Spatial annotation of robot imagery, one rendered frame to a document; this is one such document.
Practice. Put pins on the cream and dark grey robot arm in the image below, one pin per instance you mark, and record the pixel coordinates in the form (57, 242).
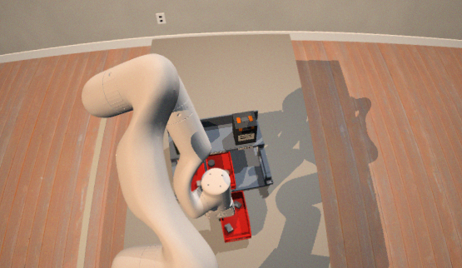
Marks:
(150, 83)

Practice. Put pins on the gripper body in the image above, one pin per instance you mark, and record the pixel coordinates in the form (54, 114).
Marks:
(230, 211)

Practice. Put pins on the red open-front bin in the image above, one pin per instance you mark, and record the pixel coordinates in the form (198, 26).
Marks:
(238, 221)
(223, 161)
(197, 177)

